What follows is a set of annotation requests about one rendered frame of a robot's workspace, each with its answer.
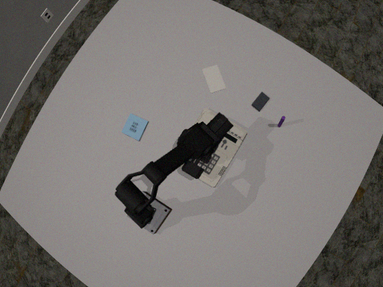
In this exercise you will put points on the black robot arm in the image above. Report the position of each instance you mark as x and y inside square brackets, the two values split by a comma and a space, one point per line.
[194, 142]

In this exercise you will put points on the beige telephone handset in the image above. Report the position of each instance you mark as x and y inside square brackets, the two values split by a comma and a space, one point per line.
[206, 117]

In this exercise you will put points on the grey telephone keypad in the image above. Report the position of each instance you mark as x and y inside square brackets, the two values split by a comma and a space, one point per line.
[209, 167]

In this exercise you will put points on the light blue sticky note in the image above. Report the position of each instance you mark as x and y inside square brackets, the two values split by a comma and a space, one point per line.
[135, 127]

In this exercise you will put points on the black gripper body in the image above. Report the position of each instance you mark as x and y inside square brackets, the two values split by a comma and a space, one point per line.
[193, 169]

